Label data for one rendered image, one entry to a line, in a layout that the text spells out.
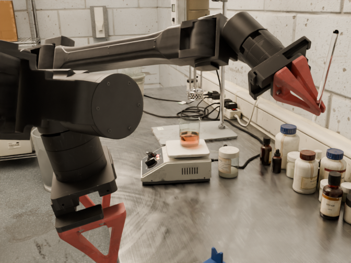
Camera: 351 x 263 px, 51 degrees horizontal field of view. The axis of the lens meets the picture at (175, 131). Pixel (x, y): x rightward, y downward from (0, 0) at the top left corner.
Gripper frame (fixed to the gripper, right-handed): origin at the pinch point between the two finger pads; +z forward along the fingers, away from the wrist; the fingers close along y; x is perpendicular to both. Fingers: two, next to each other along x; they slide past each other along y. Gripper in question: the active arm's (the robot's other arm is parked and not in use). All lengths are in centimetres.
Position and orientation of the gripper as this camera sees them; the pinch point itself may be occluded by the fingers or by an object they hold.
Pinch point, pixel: (317, 107)
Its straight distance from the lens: 54.9
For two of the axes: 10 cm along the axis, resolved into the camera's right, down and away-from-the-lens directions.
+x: -2.1, -4.4, -8.7
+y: -8.4, 5.4, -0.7
